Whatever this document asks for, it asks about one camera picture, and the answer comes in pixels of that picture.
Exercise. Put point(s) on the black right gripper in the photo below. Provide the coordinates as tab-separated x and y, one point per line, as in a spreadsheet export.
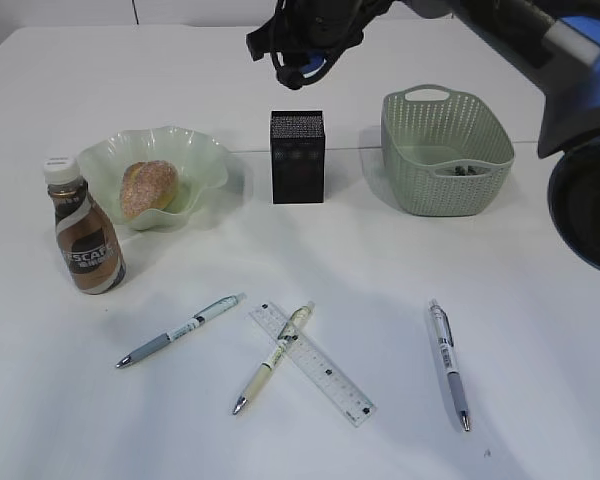
302	26

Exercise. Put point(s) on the green plastic woven basket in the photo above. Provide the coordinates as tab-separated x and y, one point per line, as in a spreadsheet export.
427	130

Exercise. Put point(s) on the green wavy glass plate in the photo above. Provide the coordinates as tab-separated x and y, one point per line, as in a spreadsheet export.
198	158

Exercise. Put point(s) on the black pen holder box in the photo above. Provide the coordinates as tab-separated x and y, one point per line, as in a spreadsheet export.
297	146

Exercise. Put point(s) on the blue black right robot arm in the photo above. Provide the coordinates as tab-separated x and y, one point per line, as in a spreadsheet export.
554	44

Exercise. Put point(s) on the clear plastic ruler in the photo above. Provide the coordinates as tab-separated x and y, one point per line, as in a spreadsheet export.
318	367

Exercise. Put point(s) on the blue-grey grip pen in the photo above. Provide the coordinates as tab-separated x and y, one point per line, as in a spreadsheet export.
163	340

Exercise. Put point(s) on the blue pencil sharpener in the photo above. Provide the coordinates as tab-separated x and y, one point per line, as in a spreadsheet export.
315	63

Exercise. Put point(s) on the grey grip white pen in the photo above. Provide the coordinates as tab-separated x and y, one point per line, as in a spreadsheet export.
445	343

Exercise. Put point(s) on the Nescafe coffee bottle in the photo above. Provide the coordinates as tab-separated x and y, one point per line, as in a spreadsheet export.
84	233

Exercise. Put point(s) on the grey paper ball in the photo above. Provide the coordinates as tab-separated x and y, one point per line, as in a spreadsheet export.
465	170

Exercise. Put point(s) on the beige grip pen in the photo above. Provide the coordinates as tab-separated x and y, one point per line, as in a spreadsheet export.
287	334

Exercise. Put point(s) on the sugar-dusted bread roll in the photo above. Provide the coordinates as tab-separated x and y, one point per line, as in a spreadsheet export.
147	185

